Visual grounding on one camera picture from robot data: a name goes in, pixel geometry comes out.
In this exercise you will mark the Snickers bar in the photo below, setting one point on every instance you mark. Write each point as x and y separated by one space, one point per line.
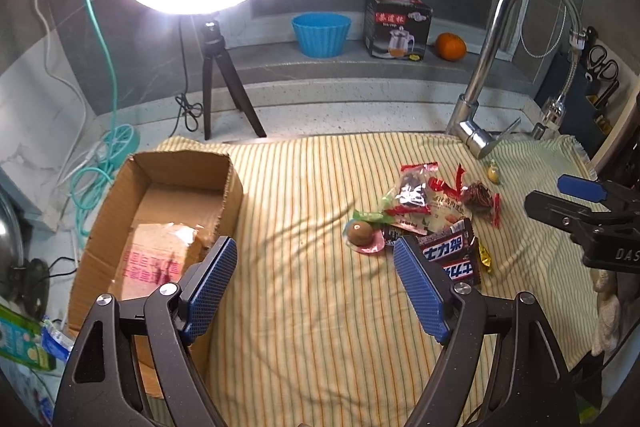
463 270
451 242

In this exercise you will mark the steel pot lid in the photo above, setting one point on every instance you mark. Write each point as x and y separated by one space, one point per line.
12 250

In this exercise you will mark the clear bag dark snack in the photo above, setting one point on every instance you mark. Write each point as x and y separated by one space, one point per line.
410 192

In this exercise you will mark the black teapot box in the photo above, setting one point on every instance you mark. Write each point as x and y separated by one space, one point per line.
397 29

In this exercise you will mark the brown egg pink wrapper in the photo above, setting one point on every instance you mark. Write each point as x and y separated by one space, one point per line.
364 238

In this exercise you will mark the green candy wrapper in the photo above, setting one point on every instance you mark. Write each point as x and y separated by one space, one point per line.
375 217

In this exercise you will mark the blue white package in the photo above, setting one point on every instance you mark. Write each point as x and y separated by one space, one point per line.
55 342

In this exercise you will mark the striped yellow cloth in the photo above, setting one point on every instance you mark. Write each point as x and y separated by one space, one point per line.
310 332

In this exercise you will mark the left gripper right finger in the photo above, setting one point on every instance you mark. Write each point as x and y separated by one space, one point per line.
529 383

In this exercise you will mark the dark red jujube packet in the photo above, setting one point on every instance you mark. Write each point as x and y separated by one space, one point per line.
477 198

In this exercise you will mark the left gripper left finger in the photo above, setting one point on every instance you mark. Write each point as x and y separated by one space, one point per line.
102 383

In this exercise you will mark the black scissors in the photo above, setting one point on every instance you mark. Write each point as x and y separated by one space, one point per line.
602 75

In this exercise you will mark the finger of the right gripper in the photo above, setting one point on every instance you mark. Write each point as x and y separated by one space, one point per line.
582 188
577 220

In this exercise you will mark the orange fruit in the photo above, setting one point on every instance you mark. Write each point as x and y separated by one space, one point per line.
450 47

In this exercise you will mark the green snack package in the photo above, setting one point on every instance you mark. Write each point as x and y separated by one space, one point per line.
20 342

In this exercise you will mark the brown cardboard box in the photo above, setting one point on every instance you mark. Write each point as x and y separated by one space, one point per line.
163 212

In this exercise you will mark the small yellow green candy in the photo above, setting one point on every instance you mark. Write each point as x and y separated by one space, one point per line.
493 172

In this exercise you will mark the yellow candy packet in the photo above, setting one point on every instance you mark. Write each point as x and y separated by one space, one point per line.
485 257

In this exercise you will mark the small dark chocolate packet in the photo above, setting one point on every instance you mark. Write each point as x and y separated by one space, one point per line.
392 234

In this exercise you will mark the blue plastic bowl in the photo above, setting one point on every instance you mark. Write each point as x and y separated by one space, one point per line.
321 34

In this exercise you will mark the white red snack bag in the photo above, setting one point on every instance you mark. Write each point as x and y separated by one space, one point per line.
446 209

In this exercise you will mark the gloved right hand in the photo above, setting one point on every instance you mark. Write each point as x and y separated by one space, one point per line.
607 333

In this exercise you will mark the teal round hose reel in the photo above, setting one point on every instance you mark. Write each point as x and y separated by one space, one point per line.
123 141

